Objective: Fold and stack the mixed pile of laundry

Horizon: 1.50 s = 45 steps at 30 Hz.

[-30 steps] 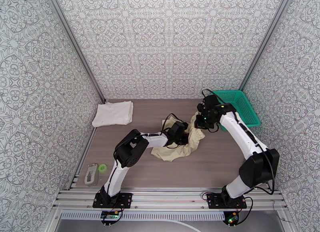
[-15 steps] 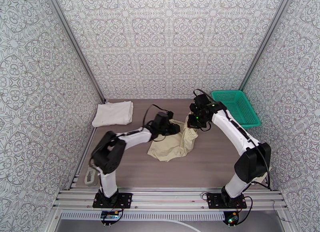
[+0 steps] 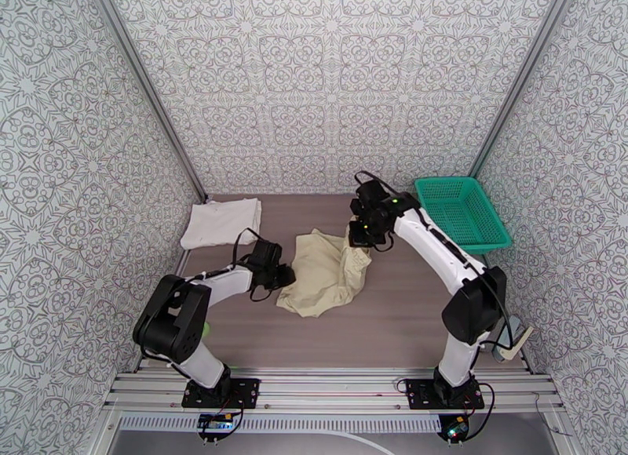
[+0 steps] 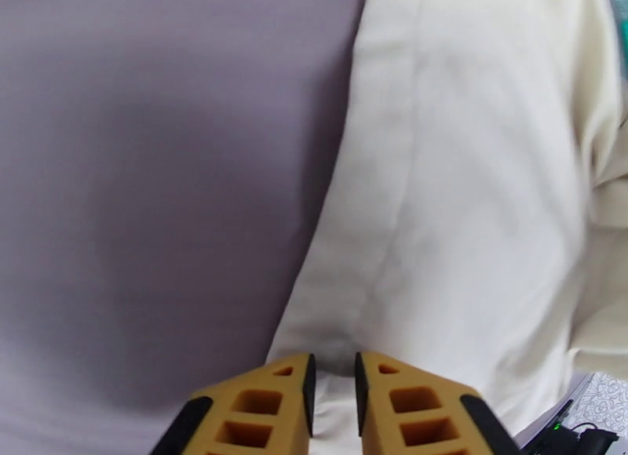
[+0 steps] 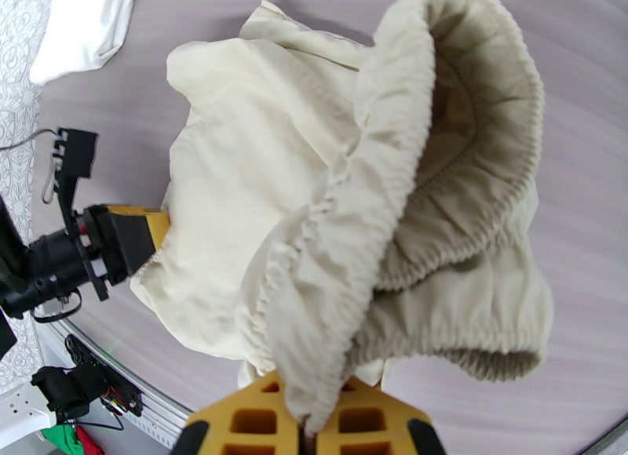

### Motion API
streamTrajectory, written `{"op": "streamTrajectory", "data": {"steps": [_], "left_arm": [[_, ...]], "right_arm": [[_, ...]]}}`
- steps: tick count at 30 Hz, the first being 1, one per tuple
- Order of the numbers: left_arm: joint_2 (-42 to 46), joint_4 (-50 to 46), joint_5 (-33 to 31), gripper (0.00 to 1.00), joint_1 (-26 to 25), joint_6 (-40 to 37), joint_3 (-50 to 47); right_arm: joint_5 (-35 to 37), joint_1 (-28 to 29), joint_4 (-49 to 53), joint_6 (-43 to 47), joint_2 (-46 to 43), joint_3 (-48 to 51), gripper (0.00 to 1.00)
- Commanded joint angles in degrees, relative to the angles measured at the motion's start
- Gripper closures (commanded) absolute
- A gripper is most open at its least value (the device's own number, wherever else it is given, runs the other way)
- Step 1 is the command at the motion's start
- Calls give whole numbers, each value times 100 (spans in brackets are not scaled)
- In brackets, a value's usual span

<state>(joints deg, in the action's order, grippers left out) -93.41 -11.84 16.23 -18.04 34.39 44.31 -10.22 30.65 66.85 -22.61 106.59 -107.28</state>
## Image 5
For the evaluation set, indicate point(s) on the green and red object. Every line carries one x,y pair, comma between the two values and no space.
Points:
68,441

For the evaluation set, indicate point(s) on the beige elastic-waist shorts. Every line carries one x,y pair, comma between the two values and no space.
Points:
294,184

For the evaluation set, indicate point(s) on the white t-shirt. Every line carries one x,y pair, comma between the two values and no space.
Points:
83,22

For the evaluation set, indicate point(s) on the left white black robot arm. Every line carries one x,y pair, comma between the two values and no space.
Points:
10,272

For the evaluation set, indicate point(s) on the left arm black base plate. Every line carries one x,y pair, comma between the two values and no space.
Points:
108,380

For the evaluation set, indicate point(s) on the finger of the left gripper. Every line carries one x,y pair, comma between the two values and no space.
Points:
127,243
132,210

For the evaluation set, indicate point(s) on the aluminium mounting rail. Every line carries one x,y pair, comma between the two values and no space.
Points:
147,409

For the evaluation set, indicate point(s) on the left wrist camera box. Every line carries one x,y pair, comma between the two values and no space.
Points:
76,149

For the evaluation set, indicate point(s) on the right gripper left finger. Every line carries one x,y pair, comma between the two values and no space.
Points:
245,424

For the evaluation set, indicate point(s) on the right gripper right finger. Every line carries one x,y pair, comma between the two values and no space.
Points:
373,424

